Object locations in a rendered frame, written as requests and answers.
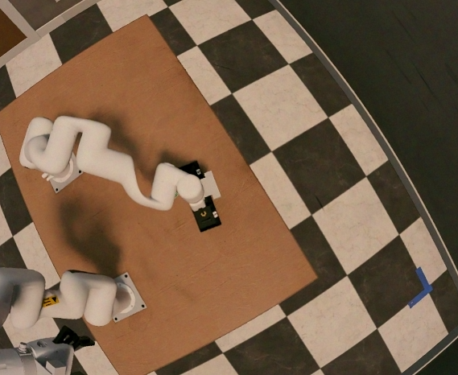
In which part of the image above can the black three-compartment bin rack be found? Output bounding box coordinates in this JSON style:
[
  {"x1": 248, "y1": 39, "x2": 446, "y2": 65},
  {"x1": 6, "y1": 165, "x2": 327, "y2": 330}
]
[{"x1": 179, "y1": 161, "x2": 222, "y2": 233}]

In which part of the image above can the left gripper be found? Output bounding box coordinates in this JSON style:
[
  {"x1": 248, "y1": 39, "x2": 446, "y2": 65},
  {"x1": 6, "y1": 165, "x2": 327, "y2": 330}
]
[{"x1": 189, "y1": 198, "x2": 205, "y2": 213}]

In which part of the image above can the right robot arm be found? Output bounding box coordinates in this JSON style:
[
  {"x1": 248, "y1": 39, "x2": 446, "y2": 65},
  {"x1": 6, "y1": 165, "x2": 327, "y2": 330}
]
[{"x1": 0, "y1": 267, "x2": 136, "y2": 375}]

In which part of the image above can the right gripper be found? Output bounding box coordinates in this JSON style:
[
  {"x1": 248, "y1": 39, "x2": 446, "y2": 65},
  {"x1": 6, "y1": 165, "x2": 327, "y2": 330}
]
[{"x1": 27, "y1": 325, "x2": 95, "y2": 375}]

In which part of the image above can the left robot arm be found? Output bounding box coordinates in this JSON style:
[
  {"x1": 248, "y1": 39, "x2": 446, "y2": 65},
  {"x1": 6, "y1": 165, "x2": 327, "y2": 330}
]
[{"x1": 19, "y1": 116, "x2": 221, "y2": 211}]

